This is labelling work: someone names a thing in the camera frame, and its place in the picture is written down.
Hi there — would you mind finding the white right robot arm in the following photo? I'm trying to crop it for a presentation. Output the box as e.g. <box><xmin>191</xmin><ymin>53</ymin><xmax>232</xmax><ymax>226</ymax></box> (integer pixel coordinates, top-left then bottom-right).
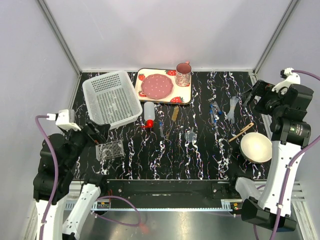
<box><xmin>227</xmin><ymin>80</ymin><xmax>314</xmax><ymax>232</ymax></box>

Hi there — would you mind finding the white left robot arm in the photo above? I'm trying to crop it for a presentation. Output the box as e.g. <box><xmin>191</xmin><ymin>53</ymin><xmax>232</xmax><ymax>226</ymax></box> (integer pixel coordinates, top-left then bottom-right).
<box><xmin>33</xmin><ymin>118</ymin><xmax>111</xmax><ymax>240</ymax></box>

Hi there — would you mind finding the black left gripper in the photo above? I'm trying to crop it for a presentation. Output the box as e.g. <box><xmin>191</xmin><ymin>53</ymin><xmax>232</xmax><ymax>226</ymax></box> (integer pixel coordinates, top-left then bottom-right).
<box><xmin>62</xmin><ymin>117</ymin><xmax>111</xmax><ymax>168</ymax></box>

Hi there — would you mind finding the wooden test tube clamp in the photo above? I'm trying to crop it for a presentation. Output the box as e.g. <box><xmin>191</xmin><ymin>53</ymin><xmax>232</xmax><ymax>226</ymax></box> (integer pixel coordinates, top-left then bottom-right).
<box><xmin>228</xmin><ymin>122</ymin><xmax>254</xmax><ymax>143</ymax></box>

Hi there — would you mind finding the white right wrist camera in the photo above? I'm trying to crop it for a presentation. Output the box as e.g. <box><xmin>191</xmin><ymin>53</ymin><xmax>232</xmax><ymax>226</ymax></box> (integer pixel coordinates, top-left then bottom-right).
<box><xmin>271</xmin><ymin>67</ymin><xmax>301</xmax><ymax>95</ymax></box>

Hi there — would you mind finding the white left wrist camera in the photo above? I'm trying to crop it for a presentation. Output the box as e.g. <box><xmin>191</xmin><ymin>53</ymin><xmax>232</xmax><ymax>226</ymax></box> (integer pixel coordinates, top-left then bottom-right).
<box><xmin>46</xmin><ymin>109</ymin><xmax>81</xmax><ymax>131</ymax></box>

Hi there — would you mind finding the strawberry pattern tray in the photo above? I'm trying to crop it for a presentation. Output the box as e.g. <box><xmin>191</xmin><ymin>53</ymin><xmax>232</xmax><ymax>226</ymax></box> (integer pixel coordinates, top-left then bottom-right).
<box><xmin>134</xmin><ymin>68</ymin><xmax>192</xmax><ymax>105</ymax></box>

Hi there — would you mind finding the pink floral mug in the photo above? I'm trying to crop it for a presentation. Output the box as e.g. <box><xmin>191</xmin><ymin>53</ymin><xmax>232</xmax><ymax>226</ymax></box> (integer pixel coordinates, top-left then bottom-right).
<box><xmin>175</xmin><ymin>61</ymin><xmax>192</xmax><ymax>87</ymax></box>

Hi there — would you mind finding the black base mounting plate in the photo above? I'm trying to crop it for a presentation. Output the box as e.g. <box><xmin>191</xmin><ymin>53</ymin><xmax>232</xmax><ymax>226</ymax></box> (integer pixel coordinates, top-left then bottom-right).
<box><xmin>106</xmin><ymin>179</ymin><xmax>241</xmax><ymax>200</ymax></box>

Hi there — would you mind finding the bundle of plastic pipettes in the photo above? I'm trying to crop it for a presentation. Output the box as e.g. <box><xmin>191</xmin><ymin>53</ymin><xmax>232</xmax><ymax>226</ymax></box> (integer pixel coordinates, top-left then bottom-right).
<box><xmin>226</xmin><ymin>96</ymin><xmax>239</xmax><ymax>124</ymax></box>

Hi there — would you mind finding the brown test tube brush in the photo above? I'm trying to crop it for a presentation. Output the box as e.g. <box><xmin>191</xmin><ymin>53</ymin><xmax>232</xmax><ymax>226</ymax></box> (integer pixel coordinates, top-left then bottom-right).
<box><xmin>165</xmin><ymin>105</ymin><xmax>180</xmax><ymax>139</ymax></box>

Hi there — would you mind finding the white red-capped wash bottle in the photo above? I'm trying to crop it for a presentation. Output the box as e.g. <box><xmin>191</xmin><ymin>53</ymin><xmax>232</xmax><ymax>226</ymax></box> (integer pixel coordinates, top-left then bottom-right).
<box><xmin>141</xmin><ymin>101</ymin><xmax>155</xmax><ymax>129</ymax></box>

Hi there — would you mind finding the white ceramic bowl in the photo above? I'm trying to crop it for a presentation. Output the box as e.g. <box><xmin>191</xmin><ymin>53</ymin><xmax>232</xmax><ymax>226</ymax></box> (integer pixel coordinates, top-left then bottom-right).
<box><xmin>239</xmin><ymin>132</ymin><xmax>272</xmax><ymax>164</ymax></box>

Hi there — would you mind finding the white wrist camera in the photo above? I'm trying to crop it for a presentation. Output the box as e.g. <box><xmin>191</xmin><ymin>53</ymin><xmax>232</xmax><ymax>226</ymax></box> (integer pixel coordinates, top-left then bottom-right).
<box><xmin>271</xmin><ymin>67</ymin><xmax>301</xmax><ymax>95</ymax></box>
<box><xmin>46</xmin><ymin>109</ymin><xmax>81</xmax><ymax>131</ymax></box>

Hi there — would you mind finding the white plastic mesh basket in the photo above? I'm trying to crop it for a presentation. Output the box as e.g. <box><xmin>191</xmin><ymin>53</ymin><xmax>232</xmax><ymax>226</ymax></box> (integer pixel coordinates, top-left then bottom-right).
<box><xmin>82</xmin><ymin>70</ymin><xmax>143</xmax><ymax>130</ymax></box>

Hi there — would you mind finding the clear plastic funnel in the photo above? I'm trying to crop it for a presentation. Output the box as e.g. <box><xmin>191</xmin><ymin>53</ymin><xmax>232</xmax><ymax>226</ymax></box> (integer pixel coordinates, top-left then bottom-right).
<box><xmin>184</xmin><ymin>127</ymin><xmax>197</xmax><ymax>143</ymax></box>

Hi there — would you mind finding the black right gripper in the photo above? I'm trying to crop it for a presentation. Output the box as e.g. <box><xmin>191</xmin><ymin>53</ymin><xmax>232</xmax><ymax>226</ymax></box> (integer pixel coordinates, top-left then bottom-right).
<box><xmin>239</xmin><ymin>79</ymin><xmax>287</xmax><ymax>118</ymax></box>

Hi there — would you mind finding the pink polka dot plate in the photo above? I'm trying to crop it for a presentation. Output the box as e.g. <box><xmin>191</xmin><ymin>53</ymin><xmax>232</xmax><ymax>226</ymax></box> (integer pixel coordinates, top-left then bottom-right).
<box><xmin>141</xmin><ymin>74</ymin><xmax>174</xmax><ymax>100</ymax></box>

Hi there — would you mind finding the clear test tube rack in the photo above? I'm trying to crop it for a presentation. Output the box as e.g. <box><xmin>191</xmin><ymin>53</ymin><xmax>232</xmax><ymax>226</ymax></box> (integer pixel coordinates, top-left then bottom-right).
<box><xmin>95</xmin><ymin>140</ymin><xmax>125</xmax><ymax>161</ymax></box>

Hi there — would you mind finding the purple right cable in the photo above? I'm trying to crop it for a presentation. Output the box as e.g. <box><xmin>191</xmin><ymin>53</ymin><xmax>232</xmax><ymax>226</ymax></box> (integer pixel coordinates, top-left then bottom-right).
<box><xmin>252</xmin><ymin>69</ymin><xmax>320</xmax><ymax>240</ymax></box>

